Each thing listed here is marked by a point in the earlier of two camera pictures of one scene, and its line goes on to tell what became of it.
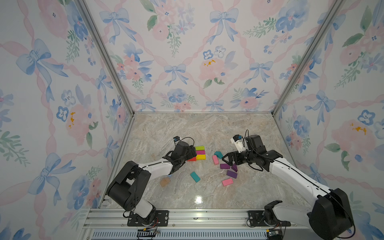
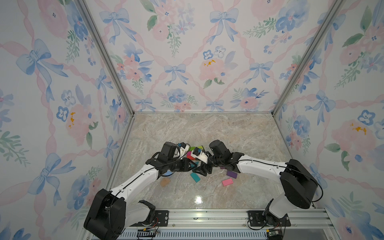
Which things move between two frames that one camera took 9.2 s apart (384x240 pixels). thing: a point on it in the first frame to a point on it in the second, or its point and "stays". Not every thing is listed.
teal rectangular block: x=195 y=176 stays
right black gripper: x=235 y=154 to x=200 y=169
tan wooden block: x=164 y=181 stays
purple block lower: x=232 y=174 stays
